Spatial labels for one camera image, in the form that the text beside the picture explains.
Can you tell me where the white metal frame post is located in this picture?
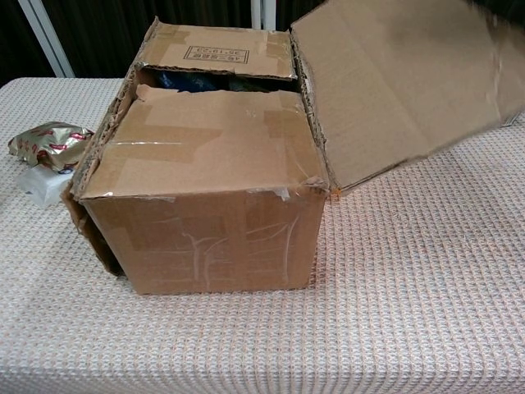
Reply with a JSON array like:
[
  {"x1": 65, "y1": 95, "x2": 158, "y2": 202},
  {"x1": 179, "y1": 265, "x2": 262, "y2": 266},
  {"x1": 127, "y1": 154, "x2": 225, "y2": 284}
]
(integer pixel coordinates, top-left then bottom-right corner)
[
  {"x1": 18, "y1": 0, "x2": 75, "y2": 79},
  {"x1": 250, "y1": 0, "x2": 276, "y2": 32}
]

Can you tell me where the beige woven tablecloth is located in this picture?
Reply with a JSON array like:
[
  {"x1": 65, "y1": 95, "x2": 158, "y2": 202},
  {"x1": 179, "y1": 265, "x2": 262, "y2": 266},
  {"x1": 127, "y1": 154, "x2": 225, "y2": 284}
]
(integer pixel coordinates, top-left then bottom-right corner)
[{"x1": 0, "y1": 77, "x2": 525, "y2": 394}]

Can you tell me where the gold foil snack bag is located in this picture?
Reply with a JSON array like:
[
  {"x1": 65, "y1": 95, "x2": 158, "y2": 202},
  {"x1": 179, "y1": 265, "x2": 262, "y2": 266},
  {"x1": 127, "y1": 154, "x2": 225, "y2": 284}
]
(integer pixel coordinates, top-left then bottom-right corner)
[{"x1": 7, "y1": 121, "x2": 96, "y2": 173}]

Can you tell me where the brown cardboard shipping box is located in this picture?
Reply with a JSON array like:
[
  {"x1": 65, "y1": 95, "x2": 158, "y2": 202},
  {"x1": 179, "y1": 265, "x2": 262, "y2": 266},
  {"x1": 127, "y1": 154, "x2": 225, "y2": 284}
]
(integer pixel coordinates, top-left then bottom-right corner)
[{"x1": 60, "y1": 0, "x2": 525, "y2": 296}]

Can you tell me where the clear white plastic packet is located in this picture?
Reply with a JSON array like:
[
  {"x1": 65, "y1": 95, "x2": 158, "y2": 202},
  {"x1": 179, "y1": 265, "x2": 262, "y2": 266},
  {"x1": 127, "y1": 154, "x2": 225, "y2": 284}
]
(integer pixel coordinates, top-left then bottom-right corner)
[{"x1": 18, "y1": 163, "x2": 79, "y2": 208}]

